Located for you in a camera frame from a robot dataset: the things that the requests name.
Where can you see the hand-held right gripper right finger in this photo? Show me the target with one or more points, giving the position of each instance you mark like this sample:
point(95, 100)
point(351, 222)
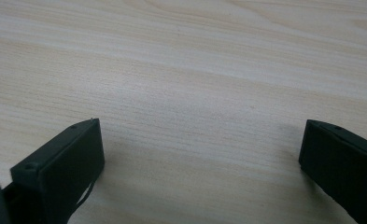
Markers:
point(343, 165)

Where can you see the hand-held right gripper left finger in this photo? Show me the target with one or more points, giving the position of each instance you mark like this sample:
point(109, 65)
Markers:
point(66, 161)

